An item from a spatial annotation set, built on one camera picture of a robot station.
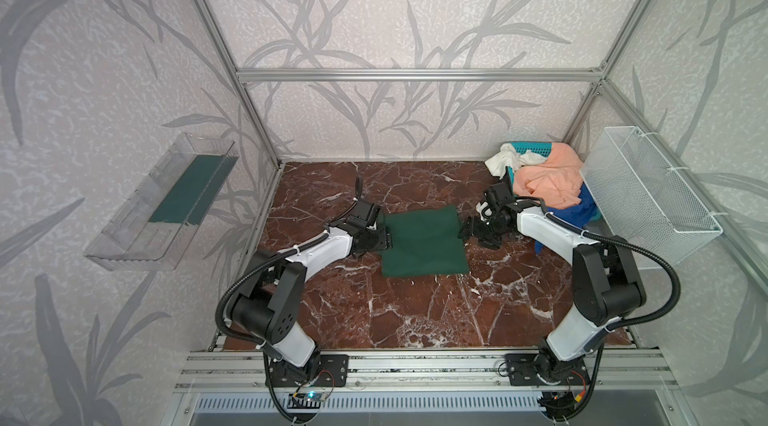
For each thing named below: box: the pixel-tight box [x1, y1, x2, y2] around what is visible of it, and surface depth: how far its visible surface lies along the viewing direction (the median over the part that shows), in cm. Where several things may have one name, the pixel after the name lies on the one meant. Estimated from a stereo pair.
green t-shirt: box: [381, 205, 470, 278], surface depth 94 cm
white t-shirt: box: [485, 143, 548, 180], surface depth 112 cm
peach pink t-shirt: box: [513, 142, 584, 210], surface depth 103 cm
